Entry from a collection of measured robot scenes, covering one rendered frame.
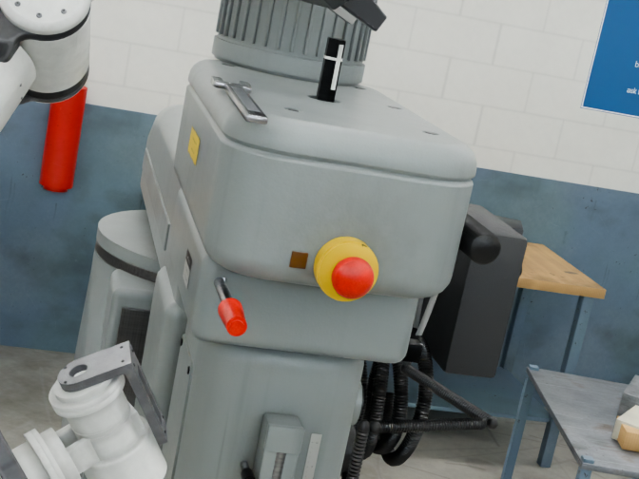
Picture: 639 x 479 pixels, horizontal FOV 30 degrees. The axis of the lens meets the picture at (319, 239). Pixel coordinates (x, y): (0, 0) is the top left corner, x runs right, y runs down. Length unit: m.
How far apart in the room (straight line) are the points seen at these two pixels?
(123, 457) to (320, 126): 0.36
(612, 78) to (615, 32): 0.22
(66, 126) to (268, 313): 4.22
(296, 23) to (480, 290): 0.46
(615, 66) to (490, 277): 4.50
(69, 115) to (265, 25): 3.96
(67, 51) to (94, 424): 0.33
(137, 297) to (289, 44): 0.48
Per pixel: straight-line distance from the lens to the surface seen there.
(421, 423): 1.29
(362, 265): 1.10
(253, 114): 1.05
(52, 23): 1.04
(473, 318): 1.67
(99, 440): 1.01
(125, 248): 1.84
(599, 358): 6.48
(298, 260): 1.13
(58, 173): 5.46
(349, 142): 1.12
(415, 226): 1.15
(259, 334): 1.26
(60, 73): 1.10
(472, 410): 1.37
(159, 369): 1.51
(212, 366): 1.32
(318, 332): 1.27
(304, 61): 1.48
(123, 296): 1.75
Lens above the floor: 2.04
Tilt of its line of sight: 13 degrees down
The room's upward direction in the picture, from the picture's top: 11 degrees clockwise
